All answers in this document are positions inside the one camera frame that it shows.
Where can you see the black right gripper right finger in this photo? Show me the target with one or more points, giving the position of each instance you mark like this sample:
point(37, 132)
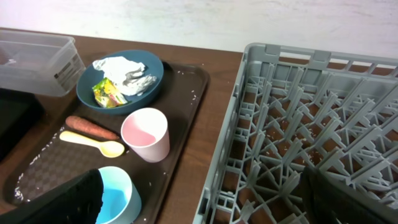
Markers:
point(329, 201)

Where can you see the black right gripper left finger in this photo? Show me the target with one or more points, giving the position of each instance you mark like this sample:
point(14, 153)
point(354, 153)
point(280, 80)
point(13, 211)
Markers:
point(77, 201)

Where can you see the light blue plastic cup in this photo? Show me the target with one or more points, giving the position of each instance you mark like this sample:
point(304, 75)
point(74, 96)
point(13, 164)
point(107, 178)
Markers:
point(121, 201)

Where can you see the yellow green snack wrapper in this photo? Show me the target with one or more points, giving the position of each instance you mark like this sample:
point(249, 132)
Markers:
point(107, 95)

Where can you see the white tissue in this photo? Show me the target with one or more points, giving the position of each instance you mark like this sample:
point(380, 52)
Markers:
point(127, 75)

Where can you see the grey dishwasher rack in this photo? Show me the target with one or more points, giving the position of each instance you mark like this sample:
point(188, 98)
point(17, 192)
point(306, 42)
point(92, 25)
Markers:
point(293, 108)

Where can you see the black food waste tray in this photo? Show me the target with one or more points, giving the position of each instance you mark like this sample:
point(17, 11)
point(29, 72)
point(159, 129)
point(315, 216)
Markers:
point(19, 112)

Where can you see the clear plastic waste bin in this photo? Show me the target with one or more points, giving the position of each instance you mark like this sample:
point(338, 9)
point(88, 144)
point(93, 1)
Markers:
point(44, 64)

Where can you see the yellow plastic spoon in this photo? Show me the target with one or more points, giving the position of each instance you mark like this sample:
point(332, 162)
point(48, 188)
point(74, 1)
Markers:
point(110, 149)

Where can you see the orange carrot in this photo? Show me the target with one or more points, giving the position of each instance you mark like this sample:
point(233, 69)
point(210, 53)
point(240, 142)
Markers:
point(85, 126)

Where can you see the dark brown serving tray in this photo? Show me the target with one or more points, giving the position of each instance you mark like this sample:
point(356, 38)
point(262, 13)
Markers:
point(42, 162)

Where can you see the pink plastic cup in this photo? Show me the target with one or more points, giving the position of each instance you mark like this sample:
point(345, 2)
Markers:
point(146, 132)

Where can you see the dark blue plate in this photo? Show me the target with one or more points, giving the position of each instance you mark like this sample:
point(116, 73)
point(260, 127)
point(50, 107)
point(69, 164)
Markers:
point(91, 77)

